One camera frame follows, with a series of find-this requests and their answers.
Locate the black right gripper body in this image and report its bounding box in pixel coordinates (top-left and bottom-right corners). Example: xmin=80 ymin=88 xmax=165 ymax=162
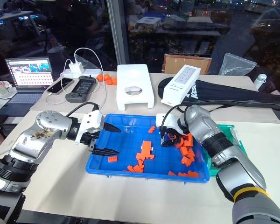
xmin=163 ymin=127 xmax=183 ymax=139

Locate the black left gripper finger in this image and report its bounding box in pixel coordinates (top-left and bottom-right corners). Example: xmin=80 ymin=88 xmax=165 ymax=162
xmin=104 ymin=122 xmax=121 ymax=134
xmin=92 ymin=148 xmax=120 ymax=156

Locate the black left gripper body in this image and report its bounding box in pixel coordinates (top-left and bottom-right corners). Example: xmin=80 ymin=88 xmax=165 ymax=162
xmin=80 ymin=131 xmax=101 ymax=153

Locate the blue plastic bin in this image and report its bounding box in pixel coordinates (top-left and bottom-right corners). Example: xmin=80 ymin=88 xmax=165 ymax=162
xmin=85 ymin=113 xmax=211 ymax=185

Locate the green plastic bin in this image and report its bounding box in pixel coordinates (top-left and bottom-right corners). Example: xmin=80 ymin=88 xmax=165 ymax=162
xmin=207 ymin=124 xmax=248 ymax=178

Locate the black handheld controller device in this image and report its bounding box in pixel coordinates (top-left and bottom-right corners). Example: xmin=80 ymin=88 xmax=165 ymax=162
xmin=65 ymin=75 xmax=99 ymax=103

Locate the long white printed box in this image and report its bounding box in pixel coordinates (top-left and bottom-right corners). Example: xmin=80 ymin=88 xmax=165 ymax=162
xmin=160 ymin=65 xmax=201 ymax=106

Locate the black smartphone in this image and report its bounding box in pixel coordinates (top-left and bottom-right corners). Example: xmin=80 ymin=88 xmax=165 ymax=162
xmin=47 ymin=77 xmax=74 ymax=95

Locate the white stand with round hole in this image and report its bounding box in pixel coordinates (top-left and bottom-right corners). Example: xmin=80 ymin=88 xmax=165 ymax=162
xmin=116 ymin=63 xmax=155 ymax=111

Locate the white power strip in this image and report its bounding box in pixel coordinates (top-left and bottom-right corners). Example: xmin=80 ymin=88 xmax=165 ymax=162
xmin=60 ymin=68 xmax=101 ymax=79

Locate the black folded umbrella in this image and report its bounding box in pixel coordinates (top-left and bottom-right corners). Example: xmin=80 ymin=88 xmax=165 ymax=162
xmin=158 ymin=77 xmax=280 ymax=111

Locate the brown cardboard box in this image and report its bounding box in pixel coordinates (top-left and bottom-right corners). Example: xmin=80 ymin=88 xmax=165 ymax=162
xmin=161 ymin=54 xmax=212 ymax=76

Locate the white charger plug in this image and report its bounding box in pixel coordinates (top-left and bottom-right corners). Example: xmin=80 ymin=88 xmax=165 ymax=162
xmin=68 ymin=61 xmax=83 ymax=74

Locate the small clear plastic bag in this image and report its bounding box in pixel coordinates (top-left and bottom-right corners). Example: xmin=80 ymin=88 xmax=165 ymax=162
xmin=74 ymin=54 xmax=94 ymax=71

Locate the grey open laptop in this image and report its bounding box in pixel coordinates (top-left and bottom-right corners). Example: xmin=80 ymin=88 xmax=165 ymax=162
xmin=0 ymin=56 xmax=55 ymax=117

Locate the large clear plastic bag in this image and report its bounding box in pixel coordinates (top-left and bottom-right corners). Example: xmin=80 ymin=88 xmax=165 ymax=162
xmin=217 ymin=52 xmax=258 ymax=77

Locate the white bottle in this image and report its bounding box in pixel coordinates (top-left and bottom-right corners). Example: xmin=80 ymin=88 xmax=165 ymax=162
xmin=254 ymin=73 xmax=267 ymax=91

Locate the clear glass bottle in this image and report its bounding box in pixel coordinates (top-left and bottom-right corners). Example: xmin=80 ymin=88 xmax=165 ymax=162
xmin=0 ymin=74 xmax=10 ymax=97

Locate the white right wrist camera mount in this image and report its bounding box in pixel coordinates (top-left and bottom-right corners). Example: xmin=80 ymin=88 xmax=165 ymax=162
xmin=155 ymin=113 xmax=185 ymax=136

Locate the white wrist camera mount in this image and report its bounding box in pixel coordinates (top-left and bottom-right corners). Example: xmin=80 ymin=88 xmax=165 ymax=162
xmin=155 ymin=113 xmax=185 ymax=136
xmin=74 ymin=110 xmax=105 ymax=146

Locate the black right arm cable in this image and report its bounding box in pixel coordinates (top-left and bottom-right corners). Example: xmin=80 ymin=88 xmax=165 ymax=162
xmin=160 ymin=104 xmax=192 ymax=141

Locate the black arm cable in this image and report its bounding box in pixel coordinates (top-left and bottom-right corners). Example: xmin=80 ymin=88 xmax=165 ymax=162
xmin=67 ymin=102 xmax=100 ymax=118
xmin=160 ymin=104 xmax=192 ymax=141

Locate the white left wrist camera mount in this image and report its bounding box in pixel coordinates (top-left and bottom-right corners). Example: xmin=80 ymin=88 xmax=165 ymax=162
xmin=74 ymin=110 xmax=105 ymax=146

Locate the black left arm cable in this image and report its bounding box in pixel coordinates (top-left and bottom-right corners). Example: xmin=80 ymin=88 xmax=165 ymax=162
xmin=67 ymin=102 xmax=100 ymax=118

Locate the white charging cable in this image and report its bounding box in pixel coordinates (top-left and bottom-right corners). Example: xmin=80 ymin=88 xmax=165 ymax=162
xmin=46 ymin=47 xmax=108 ymax=111

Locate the grey window frame post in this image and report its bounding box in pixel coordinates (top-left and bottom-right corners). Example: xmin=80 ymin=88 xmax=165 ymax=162
xmin=106 ymin=0 xmax=132 ymax=70

